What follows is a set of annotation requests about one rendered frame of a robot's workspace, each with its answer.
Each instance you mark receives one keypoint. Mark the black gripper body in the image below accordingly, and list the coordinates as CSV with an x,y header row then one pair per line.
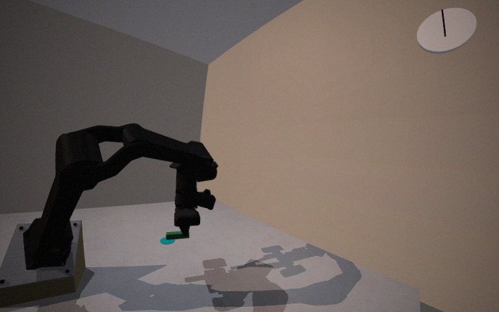
x,y
185,215

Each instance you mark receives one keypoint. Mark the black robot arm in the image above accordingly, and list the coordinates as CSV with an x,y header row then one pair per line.
x,y
79,166

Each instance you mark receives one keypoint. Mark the cyan flat circle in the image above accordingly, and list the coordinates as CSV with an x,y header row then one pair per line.
x,y
164,241

